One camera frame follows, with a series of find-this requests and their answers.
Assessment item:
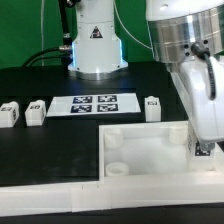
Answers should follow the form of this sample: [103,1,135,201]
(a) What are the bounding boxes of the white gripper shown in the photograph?
[167,57,224,151]

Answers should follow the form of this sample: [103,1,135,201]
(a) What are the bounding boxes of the white square tabletop part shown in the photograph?
[98,120,224,183]

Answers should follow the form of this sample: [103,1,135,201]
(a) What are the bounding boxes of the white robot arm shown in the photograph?
[69,0,224,151]

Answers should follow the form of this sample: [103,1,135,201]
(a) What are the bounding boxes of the white front fence bar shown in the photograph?
[0,172,224,217]

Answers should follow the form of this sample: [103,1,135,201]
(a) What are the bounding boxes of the white sheet with markers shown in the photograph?
[47,93,140,117]

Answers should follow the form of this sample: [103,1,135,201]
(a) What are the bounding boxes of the black cable bundle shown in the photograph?
[21,0,78,68]

